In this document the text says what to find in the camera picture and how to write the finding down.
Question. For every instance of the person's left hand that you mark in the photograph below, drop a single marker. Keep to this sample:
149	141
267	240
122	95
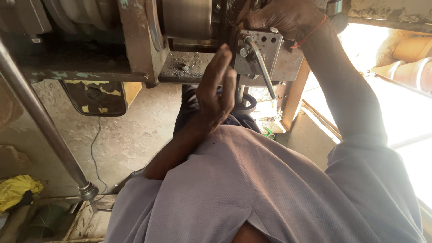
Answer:
212	98

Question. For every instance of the person's right hand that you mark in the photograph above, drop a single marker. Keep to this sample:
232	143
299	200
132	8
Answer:
287	17

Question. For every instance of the person's left fingers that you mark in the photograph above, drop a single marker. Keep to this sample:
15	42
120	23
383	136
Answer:
219	71

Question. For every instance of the person's right fingers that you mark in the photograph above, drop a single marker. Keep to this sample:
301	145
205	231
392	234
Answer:
251	20

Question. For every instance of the dark round handwheel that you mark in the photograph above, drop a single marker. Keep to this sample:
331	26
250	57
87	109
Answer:
249	104

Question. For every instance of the steel lathe chuck cylinder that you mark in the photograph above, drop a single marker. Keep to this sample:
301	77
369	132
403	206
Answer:
187	18

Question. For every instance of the red thread wristband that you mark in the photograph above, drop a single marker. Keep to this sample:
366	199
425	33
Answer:
312	32

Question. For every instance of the small green object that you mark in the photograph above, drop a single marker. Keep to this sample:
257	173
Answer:
269	133

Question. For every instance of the worn metal lathe machine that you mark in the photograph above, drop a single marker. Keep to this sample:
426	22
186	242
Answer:
138	44

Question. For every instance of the dark plate with yellow paint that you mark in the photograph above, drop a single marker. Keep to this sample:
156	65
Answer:
96	98

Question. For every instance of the grey purple shirt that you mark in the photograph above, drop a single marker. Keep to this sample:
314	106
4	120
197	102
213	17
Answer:
270	189

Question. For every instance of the orange pipes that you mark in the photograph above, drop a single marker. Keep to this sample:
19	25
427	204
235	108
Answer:
410	64

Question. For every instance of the long steel round bar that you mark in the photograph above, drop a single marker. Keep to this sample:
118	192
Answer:
40	118

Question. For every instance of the worn wooden tray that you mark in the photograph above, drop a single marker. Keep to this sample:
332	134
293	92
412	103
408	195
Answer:
89	222

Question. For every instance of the dark green bucket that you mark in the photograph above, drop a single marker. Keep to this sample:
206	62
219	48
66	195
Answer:
49	221

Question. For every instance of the yellow cloth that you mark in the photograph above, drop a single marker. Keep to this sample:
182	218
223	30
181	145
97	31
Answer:
17	190

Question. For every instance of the hex bolt on tool post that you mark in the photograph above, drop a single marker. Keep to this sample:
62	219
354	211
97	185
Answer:
243	52

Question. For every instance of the grey steel tool post block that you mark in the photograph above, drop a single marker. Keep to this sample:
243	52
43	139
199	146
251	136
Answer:
285	59

